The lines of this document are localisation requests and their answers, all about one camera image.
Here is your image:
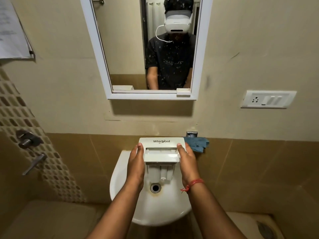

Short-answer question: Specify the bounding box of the red thread wristband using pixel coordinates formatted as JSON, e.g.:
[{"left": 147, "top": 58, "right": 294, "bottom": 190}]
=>
[{"left": 180, "top": 178, "right": 205, "bottom": 193}]

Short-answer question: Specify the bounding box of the white ceramic sink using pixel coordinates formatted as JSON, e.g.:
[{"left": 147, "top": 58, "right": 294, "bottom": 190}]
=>
[{"left": 109, "top": 150, "right": 192, "bottom": 227}]

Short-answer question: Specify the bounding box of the white switch socket plate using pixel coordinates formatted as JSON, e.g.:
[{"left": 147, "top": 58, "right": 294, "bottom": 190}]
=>
[{"left": 240, "top": 90, "right": 297, "bottom": 109}]

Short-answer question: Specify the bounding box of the chrome shower mixer valve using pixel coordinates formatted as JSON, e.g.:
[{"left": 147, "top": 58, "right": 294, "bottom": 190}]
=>
[{"left": 16, "top": 130, "right": 45, "bottom": 150}]

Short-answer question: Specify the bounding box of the person's right hand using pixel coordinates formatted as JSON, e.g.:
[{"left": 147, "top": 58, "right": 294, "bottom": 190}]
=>
[{"left": 176, "top": 143, "right": 202, "bottom": 188}]

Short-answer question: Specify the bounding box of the person's right forearm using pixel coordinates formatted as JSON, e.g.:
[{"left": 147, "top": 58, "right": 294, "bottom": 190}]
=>
[{"left": 185, "top": 181, "right": 247, "bottom": 239}]

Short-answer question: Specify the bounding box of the white mirror cabinet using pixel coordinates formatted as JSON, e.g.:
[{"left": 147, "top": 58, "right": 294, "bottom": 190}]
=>
[{"left": 79, "top": 0, "right": 214, "bottom": 101}]

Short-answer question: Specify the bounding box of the blue cloth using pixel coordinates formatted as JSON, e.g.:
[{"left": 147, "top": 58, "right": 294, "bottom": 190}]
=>
[{"left": 184, "top": 136, "right": 210, "bottom": 153}]

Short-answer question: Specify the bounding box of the white printed paper sheet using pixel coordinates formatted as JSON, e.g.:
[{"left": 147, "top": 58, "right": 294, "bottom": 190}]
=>
[{"left": 0, "top": 0, "right": 35, "bottom": 59}]

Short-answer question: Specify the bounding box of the person's left hand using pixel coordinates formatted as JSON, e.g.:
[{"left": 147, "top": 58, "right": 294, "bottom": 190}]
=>
[{"left": 126, "top": 143, "right": 146, "bottom": 192}]

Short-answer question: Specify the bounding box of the round steel floor drain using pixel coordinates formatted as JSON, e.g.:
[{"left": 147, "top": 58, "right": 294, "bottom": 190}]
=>
[{"left": 257, "top": 221, "right": 276, "bottom": 239}]

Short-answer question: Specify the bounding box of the person's left forearm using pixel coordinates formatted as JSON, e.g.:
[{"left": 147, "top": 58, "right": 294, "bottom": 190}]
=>
[{"left": 86, "top": 183, "right": 145, "bottom": 239}]

